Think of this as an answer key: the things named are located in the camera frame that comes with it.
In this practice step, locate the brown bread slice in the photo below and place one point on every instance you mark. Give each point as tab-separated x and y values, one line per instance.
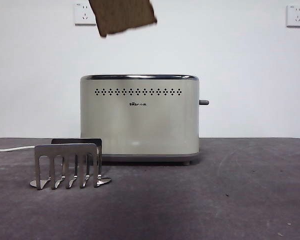
125	15

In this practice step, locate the cream white toaster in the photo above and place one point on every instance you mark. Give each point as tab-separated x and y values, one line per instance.
140	120

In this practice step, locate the grey toaster lever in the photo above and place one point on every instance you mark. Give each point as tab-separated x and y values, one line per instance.
204	102

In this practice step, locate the steel toast rack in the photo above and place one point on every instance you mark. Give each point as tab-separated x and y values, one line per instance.
65	151

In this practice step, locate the white wall socket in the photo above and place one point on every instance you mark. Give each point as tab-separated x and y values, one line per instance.
81	15
296	16

